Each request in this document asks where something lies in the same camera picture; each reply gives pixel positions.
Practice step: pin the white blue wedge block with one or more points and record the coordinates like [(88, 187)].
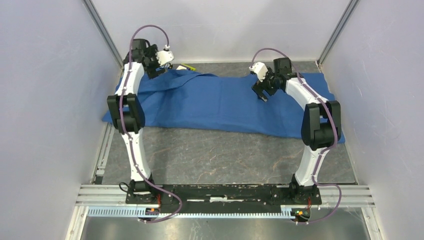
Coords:
[(181, 67)]

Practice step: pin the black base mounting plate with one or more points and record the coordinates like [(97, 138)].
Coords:
[(234, 198)]

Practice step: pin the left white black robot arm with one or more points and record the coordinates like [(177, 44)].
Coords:
[(128, 117)]

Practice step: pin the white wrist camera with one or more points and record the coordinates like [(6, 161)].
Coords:
[(164, 57), (260, 70)]

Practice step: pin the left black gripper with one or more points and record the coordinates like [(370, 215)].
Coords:
[(153, 73)]

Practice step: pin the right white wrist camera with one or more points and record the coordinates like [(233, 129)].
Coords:
[(260, 70)]

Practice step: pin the yellow green block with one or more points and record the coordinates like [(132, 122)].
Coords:
[(188, 67)]

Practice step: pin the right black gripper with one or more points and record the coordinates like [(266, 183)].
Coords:
[(258, 86)]

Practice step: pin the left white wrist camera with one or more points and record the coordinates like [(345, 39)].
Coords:
[(164, 57)]

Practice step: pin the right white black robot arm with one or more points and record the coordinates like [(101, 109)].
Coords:
[(320, 127)]

